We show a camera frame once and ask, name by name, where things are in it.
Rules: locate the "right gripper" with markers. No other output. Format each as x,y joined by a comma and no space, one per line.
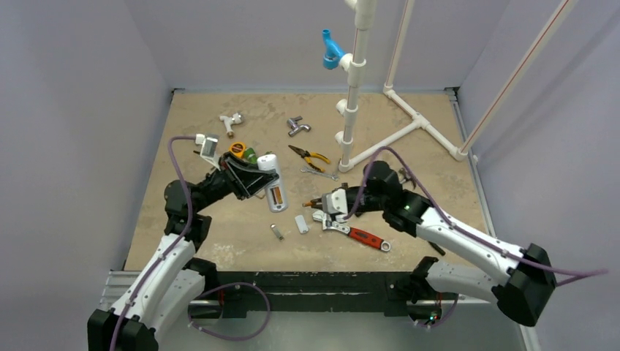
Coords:
351,202

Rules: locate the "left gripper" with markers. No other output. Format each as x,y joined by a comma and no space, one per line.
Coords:
244,178

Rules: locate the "white battery cover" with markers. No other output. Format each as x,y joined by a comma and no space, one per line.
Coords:
301,224

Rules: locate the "white remote control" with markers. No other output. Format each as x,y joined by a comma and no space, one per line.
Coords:
269,162

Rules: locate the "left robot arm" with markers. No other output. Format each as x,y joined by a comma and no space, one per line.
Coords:
173,277

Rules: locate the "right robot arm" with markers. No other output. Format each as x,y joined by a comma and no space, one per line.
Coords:
512,277

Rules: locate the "red adjustable wrench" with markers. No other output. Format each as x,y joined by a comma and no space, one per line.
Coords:
359,235

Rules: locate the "green plastic faucet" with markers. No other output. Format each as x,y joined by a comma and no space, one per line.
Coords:
250,156

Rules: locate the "small silver wrench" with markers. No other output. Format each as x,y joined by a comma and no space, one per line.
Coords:
333,177

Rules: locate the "yellow tape measure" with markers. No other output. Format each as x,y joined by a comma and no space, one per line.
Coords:
237,149

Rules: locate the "yellow long nose pliers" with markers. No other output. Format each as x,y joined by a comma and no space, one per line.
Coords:
309,156

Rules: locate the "silver sfp module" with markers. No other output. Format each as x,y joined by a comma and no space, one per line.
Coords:
277,232

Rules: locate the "chrome metal faucet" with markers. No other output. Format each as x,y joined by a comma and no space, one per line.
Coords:
296,127

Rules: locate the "blue pipe valve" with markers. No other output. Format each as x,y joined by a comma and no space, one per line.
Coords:
333,52

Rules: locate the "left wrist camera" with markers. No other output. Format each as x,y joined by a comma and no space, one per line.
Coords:
208,144

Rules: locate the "black handled hammer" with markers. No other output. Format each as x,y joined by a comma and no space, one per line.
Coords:
405,178

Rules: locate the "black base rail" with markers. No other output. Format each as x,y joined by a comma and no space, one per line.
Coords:
392,294

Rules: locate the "orange handled cutting pliers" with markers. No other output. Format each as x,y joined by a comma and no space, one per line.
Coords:
438,249

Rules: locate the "white pvc pipe frame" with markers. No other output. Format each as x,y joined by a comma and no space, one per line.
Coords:
354,64

